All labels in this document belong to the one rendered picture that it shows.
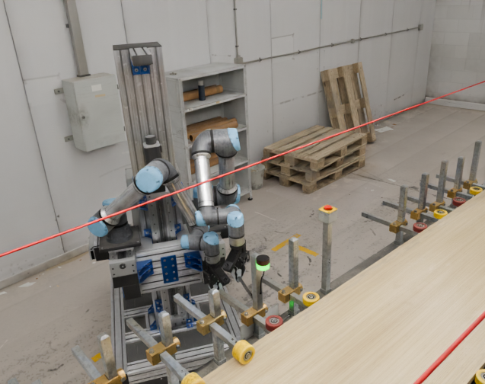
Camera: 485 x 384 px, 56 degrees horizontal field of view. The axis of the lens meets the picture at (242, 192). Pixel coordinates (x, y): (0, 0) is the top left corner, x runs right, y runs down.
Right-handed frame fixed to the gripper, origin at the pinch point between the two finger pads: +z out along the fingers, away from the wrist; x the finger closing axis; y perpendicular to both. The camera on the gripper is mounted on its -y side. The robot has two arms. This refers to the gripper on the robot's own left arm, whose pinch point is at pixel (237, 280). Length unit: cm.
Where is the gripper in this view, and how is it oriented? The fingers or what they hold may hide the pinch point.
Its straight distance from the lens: 225.8
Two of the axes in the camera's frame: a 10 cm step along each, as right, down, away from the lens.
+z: 0.5, 9.1, 4.2
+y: 4.8, -3.9, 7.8
